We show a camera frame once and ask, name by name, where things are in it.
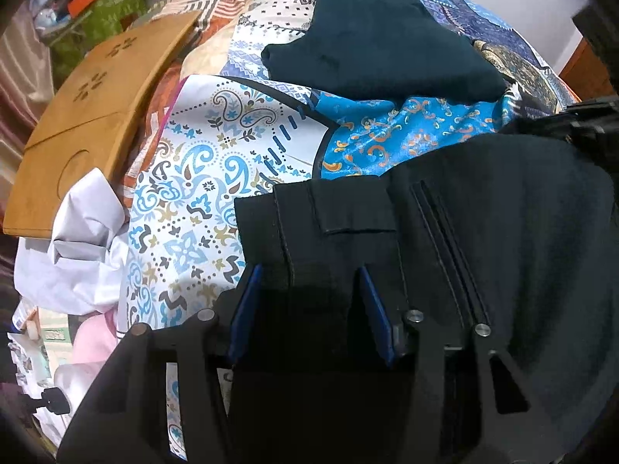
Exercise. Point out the pink cloth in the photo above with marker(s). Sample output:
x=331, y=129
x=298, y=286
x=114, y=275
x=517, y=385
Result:
x=92, y=343

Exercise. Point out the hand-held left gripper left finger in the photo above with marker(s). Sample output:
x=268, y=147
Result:
x=244, y=314

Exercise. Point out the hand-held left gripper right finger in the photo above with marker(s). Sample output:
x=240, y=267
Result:
x=379, y=319

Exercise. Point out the black knob clamp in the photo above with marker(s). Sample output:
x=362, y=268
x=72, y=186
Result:
x=51, y=400

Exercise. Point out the dark teal folded garment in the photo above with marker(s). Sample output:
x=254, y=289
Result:
x=387, y=43

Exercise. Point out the patchwork patterned blanket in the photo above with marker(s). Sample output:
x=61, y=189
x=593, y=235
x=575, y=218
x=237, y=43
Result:
x=203, y=164

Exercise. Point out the white crumpled cloth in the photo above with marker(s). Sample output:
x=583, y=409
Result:
x=82, y=251

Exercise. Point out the green storage box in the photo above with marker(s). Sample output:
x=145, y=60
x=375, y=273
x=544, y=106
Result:
x=109, y=22

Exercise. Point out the black pants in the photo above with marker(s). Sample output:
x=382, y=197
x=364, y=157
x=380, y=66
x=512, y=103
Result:
x=508, y=232

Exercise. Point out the wooden lap desk board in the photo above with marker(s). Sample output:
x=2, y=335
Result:
x=87, y=121

